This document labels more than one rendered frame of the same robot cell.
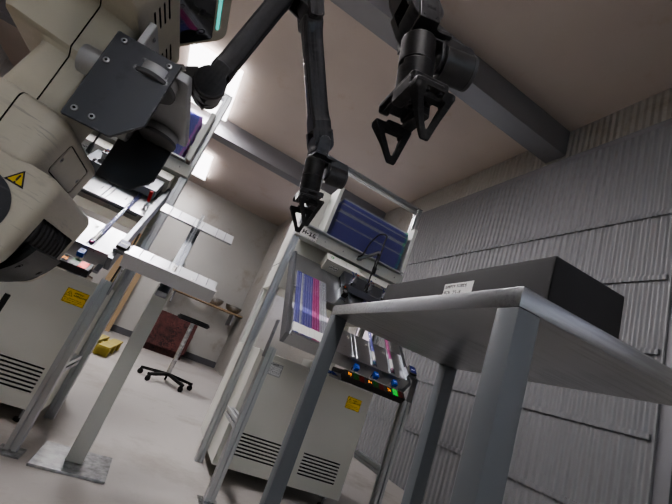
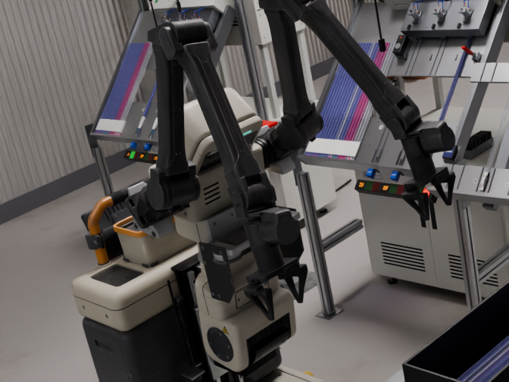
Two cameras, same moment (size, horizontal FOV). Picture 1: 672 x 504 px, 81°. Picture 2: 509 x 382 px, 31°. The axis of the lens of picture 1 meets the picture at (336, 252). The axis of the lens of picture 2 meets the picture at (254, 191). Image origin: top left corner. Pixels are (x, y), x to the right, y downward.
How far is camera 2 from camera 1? 2.02 m
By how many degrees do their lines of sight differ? 76
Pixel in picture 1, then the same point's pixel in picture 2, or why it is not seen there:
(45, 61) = not seen: hidden behind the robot
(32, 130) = (214, 305)
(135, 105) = (225, 282)
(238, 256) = not seen: outside the picture
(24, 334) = not seen: hidden behind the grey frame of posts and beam
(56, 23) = (191, 234)
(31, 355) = (479, 252)
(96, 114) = (220, 293)
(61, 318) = (479, 212)
